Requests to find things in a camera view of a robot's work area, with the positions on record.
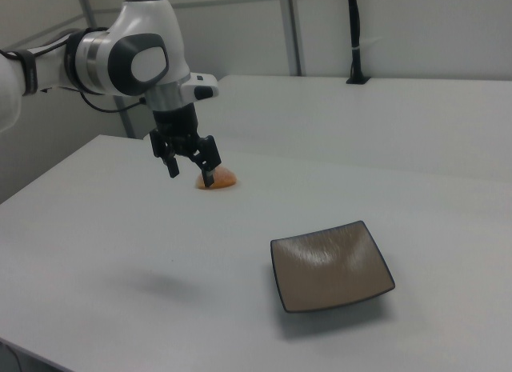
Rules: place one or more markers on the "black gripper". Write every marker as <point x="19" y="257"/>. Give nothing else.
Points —
<point x="176" y="126"/>

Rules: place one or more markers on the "square brown ceramic plate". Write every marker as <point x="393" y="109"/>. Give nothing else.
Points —
<point x="328" y="268"/>

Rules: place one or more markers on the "orange bread roll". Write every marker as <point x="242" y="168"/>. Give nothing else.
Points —
<point x="226" y="179"/>

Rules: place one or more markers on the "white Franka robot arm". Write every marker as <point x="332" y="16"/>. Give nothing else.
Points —
<point x="120" y="28"/>

